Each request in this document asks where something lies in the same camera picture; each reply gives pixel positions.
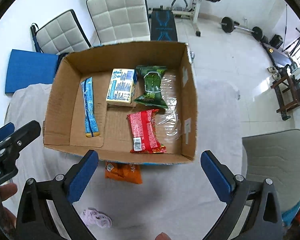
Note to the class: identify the black blue weight bench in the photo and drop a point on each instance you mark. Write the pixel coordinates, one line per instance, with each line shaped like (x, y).
(163, 26)

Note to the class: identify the white blue tissue pack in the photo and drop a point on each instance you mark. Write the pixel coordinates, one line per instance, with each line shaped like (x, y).
(122, 87)

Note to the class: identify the blue garment pile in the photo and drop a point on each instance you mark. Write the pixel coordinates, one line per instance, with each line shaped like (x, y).
(289, 215)

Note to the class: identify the grey plastic chair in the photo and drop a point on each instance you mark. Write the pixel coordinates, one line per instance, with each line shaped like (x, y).
(276, 156)

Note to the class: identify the dark wooden chair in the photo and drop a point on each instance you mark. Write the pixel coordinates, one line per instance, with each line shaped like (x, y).
(286, 83)

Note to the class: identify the open cardboard box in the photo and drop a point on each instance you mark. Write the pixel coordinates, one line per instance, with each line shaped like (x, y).
(64, 128)

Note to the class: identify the blue long snack bar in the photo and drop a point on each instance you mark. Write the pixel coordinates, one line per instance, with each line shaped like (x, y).
(91, 126)

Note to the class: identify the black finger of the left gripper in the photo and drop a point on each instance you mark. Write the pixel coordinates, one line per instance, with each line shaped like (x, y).
(22, 137)

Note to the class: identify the lilac cloth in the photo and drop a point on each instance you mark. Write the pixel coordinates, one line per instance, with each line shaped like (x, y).
(91, 216)

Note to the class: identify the chrome dumbbell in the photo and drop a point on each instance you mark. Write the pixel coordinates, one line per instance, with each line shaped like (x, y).
(191, 57)

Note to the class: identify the green snack packet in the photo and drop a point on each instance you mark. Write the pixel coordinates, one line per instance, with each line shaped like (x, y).
(152, 76)

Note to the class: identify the red snack packet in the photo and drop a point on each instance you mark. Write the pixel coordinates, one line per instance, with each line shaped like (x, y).
(142, 125)

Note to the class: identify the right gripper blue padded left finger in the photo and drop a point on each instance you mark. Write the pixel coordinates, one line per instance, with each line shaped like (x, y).
(79, 175)

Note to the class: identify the floor barbell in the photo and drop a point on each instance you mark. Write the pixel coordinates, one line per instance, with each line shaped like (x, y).
(229, 25)

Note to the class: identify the grey table cloth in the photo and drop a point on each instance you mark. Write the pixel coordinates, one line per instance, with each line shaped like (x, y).
(176, 199)

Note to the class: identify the orange snack packet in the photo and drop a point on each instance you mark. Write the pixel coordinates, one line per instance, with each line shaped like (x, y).
(123, 172)

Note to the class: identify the white barbell rack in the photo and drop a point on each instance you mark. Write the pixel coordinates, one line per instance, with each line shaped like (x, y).
(191, 13)

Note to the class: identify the white quilted chair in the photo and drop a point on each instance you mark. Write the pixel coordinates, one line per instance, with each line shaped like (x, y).
(120, 21)
(63, 34)

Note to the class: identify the white quilted chair left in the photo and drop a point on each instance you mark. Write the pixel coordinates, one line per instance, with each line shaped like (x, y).
(63, 34)

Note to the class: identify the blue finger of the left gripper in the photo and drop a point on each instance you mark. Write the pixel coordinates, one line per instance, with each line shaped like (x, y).
(6, 131)

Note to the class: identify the white quilted chair right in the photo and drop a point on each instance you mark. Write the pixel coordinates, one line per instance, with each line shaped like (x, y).
(120, 21)

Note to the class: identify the blue foam mat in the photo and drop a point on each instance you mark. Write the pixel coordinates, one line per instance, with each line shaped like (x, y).
(29, 68)

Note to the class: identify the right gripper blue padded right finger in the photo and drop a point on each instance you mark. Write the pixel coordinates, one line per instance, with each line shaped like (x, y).
(219, 175)

